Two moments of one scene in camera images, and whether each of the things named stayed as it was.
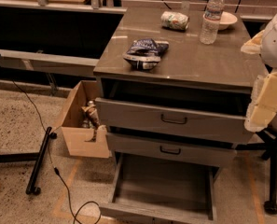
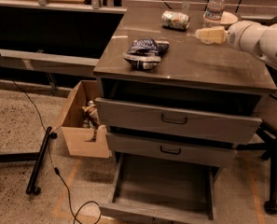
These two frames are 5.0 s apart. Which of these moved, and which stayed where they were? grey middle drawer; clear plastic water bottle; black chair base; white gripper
Moved: white gripper
Stayed: clear plastic water bottle; black chair base; grey middle drawer
